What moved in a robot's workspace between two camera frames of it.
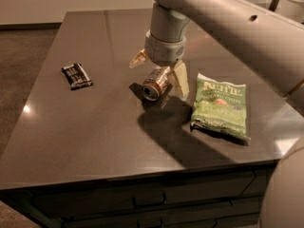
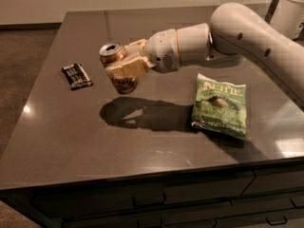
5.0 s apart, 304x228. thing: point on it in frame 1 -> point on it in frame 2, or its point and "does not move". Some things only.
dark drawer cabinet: (229, 199) does not move
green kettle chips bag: (219, 107) does not move
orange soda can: (156, 83) -> (111, 53)
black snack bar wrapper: (76, 76) does not move
